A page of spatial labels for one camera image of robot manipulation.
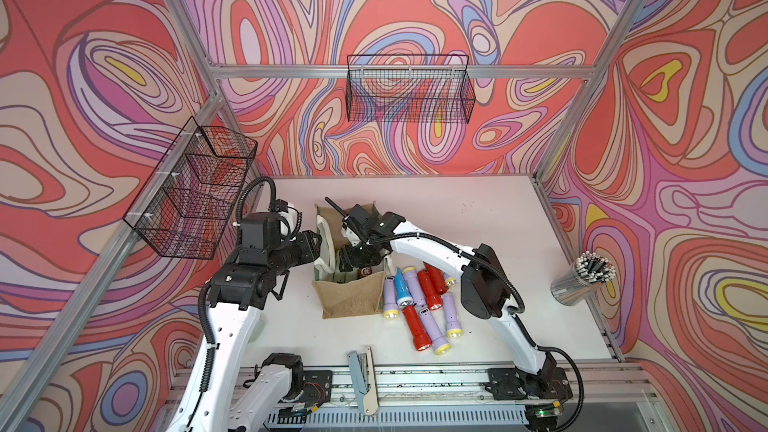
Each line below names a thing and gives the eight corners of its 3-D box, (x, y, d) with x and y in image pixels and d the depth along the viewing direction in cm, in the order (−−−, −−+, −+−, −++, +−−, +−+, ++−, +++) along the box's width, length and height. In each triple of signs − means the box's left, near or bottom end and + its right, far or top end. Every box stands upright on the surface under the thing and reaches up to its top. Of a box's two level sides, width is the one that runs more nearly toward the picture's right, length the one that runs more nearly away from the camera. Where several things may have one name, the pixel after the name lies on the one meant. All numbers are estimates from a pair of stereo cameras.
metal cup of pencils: (556, 307, 88) (588, 279, 74) (546, 281, 94) (575, 251, 80) (583, 307, 88) (620, 279, 74) (571, 281, 94) (605, 251, 80)
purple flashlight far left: (383, 320, 85) (383, 316, 83) (383, 280, 93) (383, 275, 91) (398, 320, 85) (398, 316, 83) (397, 280, 93) (397, 275, 91)
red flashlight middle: (430, 311, 87) (431, 308, 85) (417, 275, 94) (418, 271, 92) (443, 307, 88) (445, 304, 85) (429, 272, 95) (430, 268, 93)
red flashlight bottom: (418, 352, 80) (419, 350, 78) (401, 311, 87) (402, 307, 85) (431, 347, 81) (432, 344, 79) (414, 306, 88) (414, 303, 86)
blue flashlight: (398, 308, 87) (398, 304, 85) (390, 272, 94) (390, 268, 92) (413, 305, 87) (413, 301, 85) (404, 270, 95) (404, 266, 93)
